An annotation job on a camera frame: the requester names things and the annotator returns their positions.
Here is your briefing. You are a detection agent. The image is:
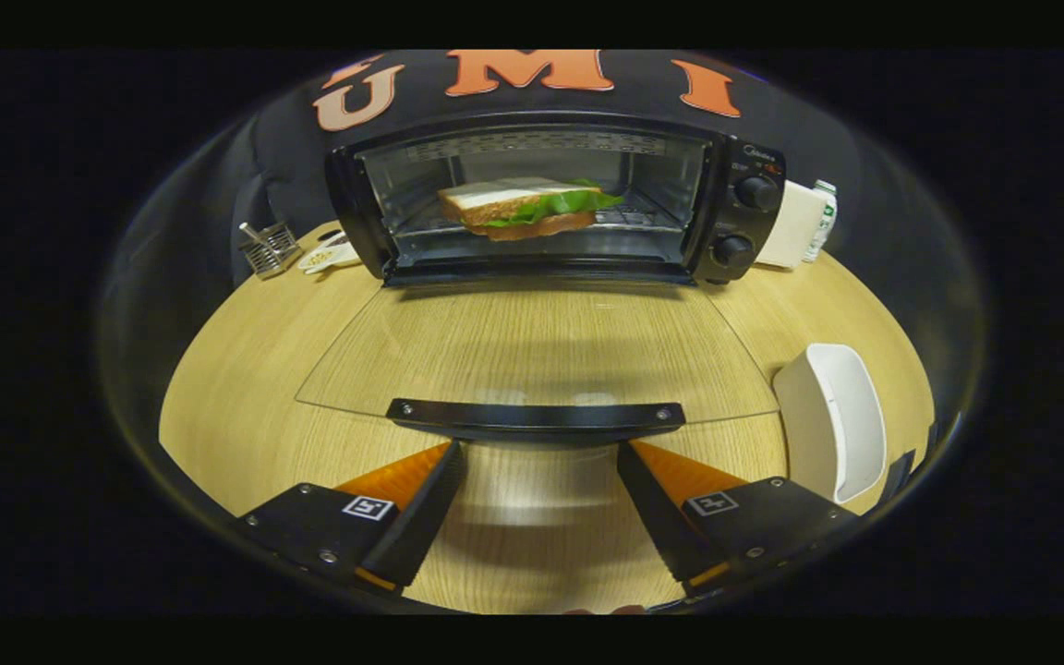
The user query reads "white pop-up toaster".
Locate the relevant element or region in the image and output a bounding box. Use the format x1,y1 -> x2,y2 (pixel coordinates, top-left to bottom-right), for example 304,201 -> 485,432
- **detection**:
754,180 -> 828,271

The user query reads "white bottle with green label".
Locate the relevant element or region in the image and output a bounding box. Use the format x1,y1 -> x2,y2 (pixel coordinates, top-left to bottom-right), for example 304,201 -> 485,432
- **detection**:
804,180 -> 839,264

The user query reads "lettuce sandwich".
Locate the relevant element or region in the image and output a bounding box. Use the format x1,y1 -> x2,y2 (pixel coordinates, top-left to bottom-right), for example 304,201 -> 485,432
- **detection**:
438,177 -> 625,242

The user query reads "black toaster oven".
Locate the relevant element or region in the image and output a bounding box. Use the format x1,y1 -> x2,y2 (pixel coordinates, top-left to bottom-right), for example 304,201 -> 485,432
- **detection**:
295,115 -> 787,450

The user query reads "black backdrop cloth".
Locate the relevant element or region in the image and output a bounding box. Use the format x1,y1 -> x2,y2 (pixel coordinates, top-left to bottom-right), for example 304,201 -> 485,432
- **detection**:
103,49 -> 875,292

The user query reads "small white dish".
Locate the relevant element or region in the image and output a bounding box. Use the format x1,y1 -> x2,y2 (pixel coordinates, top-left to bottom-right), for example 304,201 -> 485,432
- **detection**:
298,231 -> 362,275

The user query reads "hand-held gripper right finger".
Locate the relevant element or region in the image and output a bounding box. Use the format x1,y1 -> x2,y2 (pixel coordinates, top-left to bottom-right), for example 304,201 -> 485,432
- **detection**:
617,440 -> 859,599

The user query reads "wire mesh holder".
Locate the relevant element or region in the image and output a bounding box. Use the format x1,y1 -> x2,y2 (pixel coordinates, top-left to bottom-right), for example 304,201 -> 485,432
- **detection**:
238,220 -> 302,280

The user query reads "white plastic tray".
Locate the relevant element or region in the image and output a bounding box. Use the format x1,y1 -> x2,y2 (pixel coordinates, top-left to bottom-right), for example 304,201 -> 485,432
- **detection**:
772,344 -> 888,504

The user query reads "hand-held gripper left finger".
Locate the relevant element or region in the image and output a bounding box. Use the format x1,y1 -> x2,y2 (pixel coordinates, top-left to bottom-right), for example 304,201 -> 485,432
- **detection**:
235,441 -> 466,597

